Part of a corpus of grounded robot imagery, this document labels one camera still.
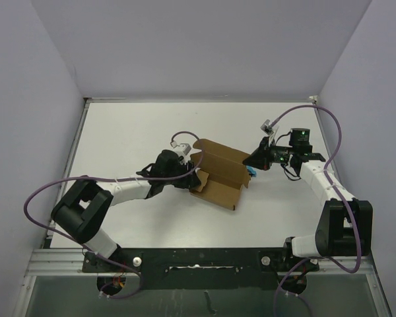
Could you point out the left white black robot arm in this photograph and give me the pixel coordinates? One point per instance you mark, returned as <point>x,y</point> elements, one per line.
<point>82,210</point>

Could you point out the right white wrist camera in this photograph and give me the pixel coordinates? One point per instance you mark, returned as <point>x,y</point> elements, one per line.
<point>269,128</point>

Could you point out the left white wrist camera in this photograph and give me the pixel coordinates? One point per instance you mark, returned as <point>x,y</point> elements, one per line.
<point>182,150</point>

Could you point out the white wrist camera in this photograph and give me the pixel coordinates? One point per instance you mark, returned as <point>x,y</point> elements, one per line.
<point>182,150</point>
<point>269,128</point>

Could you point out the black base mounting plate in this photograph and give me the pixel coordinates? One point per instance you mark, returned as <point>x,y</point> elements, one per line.
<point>202,268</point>

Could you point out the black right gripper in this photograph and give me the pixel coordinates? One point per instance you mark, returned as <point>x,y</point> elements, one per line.
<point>257,160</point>

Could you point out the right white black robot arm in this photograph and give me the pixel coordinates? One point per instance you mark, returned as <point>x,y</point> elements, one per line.
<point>345,223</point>

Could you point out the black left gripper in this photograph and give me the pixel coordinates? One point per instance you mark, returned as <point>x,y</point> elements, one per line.
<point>188,181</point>

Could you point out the brown cardboard paper box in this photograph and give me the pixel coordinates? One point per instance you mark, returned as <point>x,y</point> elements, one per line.
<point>221,172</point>

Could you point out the small blue toy car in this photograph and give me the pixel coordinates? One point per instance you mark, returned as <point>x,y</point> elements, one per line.
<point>251,172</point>

